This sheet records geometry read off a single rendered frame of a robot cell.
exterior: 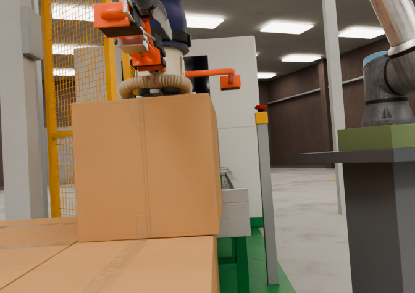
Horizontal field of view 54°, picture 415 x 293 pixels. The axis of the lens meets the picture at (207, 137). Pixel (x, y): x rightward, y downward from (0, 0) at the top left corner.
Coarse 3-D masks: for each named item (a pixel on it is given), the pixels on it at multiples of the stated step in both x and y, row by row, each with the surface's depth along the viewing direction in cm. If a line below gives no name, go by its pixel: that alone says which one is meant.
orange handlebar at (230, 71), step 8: (112, 8) 83; (120, 8) 83; (104, 16) 83; (112, 16) 83; (120, 16) 83; (152, 48) 112; (136, 56) 114; (152, 56) 117; (152, 72) 139; (192, 72) 151; (200, 72) 151; (208, 72) 151; (216, 72) 151; (224, 72) 151; (232, 72) 152; (232, 80) 165
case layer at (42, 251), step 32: (0, 224) 165; (32, 224) 159; (64, 224) 153; (0, 256) 105; (32, 256) 102; (64, 256) 100; (96, 256) 98; (128, 256) 96; (160, 256) 94; (192, 256) 92; (0, 288) 77; (32, 288) 75; (64, 288) 74; (96, 288) 73; (128, 288) 72; (160, 288) 71; (192, 288) 69
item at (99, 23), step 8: (96, 8) 84; (104, 8) 84; (128, 8) 84; (96, 16) 84; (96, 24) 84; (104, 24) 84; (112, 24) 84; (120, 24) 84; (128, 24) 84; (104, 32) 88; (112, 32) 88; (120, 32) 88; (128, 32) 89
